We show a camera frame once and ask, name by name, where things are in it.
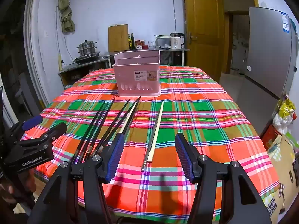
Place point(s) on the yellow wooden door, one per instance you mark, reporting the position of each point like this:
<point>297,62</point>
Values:
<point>201,28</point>

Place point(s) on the clear drinking glass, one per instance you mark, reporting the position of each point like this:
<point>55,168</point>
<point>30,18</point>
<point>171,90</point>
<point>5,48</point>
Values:
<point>151,44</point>

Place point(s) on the cream chopstick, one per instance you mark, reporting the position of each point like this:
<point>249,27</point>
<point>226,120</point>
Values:
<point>129,115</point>
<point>157,128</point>

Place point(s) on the stainless steel steamer pot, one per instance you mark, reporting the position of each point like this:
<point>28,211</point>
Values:
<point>87,47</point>

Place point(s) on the yellow snack bag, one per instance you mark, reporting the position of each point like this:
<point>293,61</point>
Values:
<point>286,108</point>

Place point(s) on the beige power strip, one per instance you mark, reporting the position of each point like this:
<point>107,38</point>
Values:
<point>60,63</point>

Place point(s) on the white electric kettle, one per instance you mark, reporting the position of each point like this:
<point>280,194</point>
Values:
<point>175,42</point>

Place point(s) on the tall steel kitchen table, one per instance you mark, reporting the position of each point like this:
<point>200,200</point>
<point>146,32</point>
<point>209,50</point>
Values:
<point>168,50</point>

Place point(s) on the black induction cooker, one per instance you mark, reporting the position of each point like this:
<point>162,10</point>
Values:
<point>87,57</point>

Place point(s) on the silver metal chopstick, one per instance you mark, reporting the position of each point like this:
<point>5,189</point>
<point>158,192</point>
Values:
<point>153,133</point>

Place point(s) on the red box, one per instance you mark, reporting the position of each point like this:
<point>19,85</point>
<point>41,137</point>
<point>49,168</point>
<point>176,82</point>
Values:
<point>269,136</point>

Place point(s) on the wooden cutting board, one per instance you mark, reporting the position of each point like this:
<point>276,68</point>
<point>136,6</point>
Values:
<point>118,38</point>

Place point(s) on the plaid tablecloth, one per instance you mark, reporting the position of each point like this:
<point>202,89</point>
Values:
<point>201,121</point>

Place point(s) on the clear plastic food container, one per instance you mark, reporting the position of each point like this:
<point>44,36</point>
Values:
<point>162,41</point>

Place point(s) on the grey refrigerator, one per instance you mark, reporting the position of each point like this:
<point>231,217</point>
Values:
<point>268,51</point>

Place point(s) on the printed cardboard box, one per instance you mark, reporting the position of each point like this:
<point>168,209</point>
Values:
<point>283,168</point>

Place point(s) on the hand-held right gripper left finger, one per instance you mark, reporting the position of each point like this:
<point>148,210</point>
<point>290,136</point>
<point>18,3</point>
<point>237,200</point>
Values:
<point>115,154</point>

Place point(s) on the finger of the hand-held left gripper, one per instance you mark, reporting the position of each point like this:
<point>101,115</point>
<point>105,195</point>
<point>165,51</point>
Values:
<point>56,130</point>
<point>32,122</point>

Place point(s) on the pink plastic utensil basket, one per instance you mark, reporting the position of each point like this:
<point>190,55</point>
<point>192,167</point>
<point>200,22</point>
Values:
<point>136,74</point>

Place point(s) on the dark oil bottle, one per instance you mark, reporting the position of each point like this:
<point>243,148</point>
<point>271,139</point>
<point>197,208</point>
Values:
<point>129,43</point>
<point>132,42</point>

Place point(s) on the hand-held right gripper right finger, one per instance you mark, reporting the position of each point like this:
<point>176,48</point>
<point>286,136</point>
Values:
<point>183,154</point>

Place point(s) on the low steel side table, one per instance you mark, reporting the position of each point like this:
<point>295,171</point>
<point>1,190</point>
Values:
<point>77,68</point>

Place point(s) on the olive green curtain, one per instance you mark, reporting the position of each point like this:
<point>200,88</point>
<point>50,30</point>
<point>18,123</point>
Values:
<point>66,11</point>

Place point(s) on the red sauce jar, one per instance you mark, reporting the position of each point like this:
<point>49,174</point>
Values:
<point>138,44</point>

